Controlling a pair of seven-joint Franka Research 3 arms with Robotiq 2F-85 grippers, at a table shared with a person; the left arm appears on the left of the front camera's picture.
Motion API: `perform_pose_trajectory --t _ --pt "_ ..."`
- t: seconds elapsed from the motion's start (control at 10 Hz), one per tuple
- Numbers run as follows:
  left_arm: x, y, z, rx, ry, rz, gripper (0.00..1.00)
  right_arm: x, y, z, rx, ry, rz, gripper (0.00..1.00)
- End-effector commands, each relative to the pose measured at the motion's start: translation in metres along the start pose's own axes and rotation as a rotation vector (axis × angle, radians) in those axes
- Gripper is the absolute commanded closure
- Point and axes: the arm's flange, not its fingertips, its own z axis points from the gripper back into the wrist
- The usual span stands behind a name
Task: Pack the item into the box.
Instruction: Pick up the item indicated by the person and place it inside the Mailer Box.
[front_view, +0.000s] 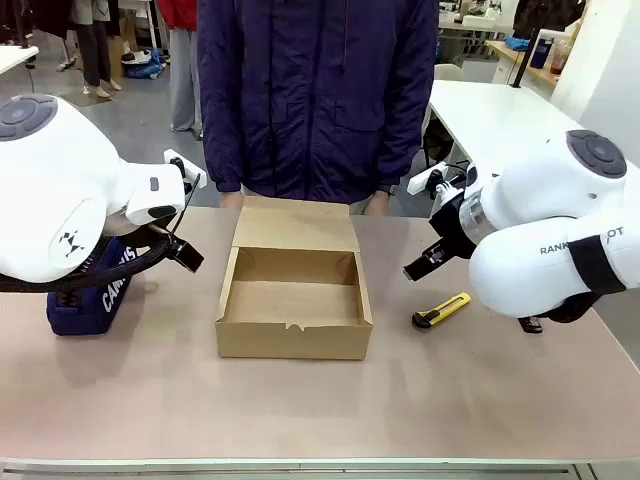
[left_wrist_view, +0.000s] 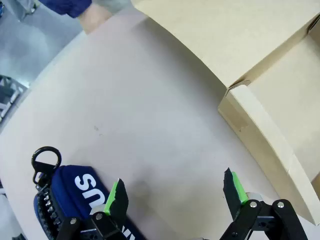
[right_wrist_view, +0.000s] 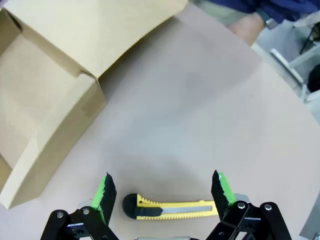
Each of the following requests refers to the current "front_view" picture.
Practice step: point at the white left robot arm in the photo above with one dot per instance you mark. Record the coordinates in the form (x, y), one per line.
(55, 170)

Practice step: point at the teal cloth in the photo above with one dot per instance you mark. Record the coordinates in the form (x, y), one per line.
(517, 43)

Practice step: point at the dark wristwatch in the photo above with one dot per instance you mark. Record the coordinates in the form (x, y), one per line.
(385, 189)

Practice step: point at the person in red jacket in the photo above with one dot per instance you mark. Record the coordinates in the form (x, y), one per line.
(182, 60)

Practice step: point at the black upright pole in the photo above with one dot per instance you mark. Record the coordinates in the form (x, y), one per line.
(525, 57)

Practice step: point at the aluminium table frame rail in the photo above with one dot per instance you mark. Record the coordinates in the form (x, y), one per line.
(320, 469)

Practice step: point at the wooden workbench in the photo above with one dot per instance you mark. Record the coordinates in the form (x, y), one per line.
(525, 62)

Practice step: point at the person in navy jacket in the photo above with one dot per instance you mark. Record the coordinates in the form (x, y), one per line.
(315, 95)

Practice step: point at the person's right hand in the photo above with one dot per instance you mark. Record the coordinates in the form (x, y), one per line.
(231, 200)

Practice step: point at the navy-sleeved right forearm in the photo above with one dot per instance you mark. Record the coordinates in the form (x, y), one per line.
(220, 140)

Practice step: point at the yellow black utility knife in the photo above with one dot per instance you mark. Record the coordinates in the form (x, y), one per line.
(442, 309)

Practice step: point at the black stapler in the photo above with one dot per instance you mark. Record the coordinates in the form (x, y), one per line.
(531, 326)

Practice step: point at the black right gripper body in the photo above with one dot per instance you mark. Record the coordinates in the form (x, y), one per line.
(457, 227)

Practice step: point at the navy Campus zipper pouch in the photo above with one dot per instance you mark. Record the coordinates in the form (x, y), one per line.
(95, 310)

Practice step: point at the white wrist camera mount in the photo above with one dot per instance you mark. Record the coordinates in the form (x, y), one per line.
(422, 182)
(187, 172)

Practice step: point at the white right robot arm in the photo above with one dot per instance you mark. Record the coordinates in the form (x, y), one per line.
(545, 200)

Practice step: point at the brown cardboard box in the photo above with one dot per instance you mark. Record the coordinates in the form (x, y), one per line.
(295, 295)

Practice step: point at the small white table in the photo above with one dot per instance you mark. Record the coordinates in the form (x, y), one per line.
(15, 56)

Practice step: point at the person's left hand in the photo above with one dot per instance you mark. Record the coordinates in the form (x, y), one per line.
(377, 202)

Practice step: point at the orange translucent bottle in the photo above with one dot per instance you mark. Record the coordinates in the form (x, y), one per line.
(560, 57)

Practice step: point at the long white table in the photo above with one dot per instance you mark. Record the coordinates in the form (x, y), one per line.
(490, 130)

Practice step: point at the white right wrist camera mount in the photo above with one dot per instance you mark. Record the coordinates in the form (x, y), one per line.
(422, 182)

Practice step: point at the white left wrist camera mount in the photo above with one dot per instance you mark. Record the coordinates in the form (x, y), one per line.
(187, 172)

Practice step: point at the navy-sleeved left forearm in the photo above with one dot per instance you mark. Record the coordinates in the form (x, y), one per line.
(405, 135)

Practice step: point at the person in grey trousers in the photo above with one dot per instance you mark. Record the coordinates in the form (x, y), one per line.
(92, 45)

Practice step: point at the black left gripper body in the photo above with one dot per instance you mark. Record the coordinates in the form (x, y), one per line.
(145, 236)

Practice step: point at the person in dark patterned coat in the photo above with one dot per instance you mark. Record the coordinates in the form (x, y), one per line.
(545, 17)

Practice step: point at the blue plastic bag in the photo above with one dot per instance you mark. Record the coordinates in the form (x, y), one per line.
(145, 62)

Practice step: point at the light grey chair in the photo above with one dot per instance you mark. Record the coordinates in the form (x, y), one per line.
(448, 72)

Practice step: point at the dark blue bottle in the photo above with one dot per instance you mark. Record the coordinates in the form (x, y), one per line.
(541, 50)

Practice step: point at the white flat box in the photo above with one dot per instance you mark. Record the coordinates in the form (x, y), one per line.
(482, 21)

